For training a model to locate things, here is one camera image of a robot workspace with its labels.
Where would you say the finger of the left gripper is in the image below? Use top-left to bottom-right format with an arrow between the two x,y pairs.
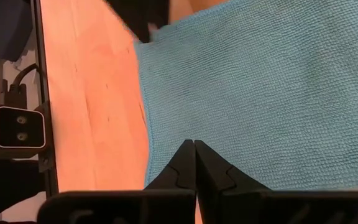
104,0 -> 151,44
147,0 -> 170,32

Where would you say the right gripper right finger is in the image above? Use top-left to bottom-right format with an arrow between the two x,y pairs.
194,139 -> 358,224

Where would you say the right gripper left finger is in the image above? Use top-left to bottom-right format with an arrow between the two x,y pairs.
37,139 -> 198,224

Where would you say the teal microfiber towel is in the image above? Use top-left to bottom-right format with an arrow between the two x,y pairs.
134,0 -> 358,191

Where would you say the dark blue object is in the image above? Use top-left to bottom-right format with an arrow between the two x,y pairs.
0,0 -> 32,62

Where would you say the black camera cable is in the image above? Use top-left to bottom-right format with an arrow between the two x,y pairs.
0,63 -> 40,108

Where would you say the black camera with white rim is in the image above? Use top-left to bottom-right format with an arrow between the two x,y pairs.
0,105 -> 47,159

